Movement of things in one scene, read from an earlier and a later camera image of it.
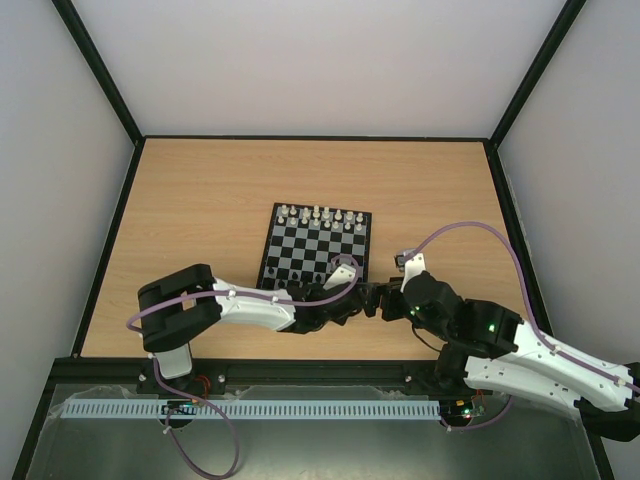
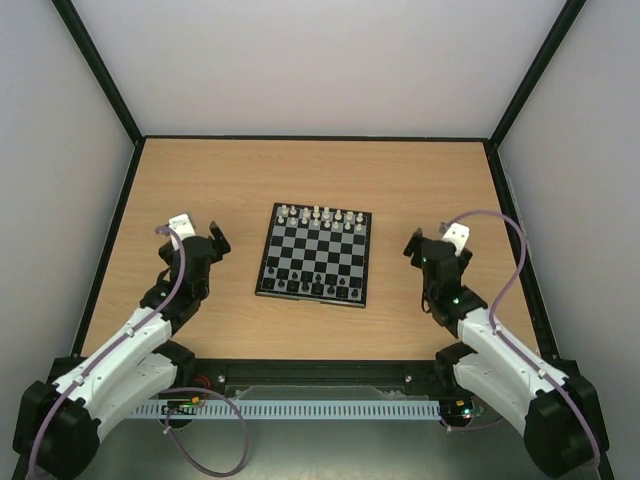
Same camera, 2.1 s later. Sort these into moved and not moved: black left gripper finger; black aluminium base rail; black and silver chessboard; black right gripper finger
Moved: black left gripper finger; black right gripper finger
Not moved: black and silver chessboard; black aluminium base rail
